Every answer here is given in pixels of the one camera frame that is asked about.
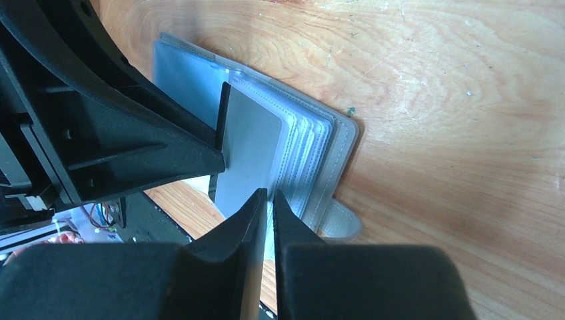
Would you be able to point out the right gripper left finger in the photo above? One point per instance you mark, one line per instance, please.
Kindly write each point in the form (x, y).
(217, 276)

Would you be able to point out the dark grey credit card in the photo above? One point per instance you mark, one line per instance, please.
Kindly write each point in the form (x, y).
(249, 140)

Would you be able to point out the grey card holder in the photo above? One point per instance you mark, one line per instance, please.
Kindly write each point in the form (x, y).
(314, 147)

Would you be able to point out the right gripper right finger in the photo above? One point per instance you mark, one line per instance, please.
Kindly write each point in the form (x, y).
(319, 280)

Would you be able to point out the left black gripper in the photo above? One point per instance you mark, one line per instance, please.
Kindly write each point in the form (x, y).
(79, 123)

